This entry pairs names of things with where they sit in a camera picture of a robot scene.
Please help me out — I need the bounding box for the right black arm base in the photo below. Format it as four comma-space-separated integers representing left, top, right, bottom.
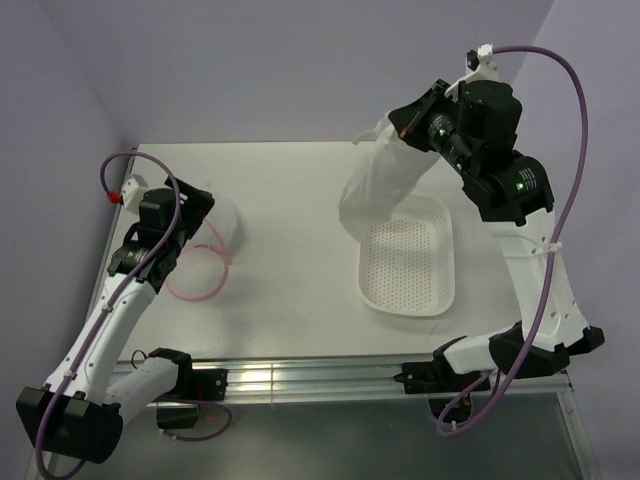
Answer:
393, 361, 479, 423

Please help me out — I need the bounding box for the white bra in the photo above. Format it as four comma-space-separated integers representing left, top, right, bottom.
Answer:
338, 116, 439, 243

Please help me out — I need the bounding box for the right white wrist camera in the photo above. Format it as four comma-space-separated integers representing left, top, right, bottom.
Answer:
444, 44, 499, 101

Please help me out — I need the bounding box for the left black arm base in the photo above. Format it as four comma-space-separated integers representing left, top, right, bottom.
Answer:
155, 369, 232, 434

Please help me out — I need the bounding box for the white mesh laundry bag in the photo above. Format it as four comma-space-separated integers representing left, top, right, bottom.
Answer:
165, 192, 241, 302

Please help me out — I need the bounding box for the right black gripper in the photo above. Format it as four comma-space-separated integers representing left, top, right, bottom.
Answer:
387, 78, 477, 177

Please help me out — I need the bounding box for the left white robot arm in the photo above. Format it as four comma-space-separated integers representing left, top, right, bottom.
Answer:
16, 179, 215, 464

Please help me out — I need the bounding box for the white perforated plastic basket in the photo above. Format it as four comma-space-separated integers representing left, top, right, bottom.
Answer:
357, 193, 455, 318

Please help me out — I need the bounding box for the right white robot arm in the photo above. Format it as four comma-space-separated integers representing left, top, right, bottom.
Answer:
389, 80, 604, 390

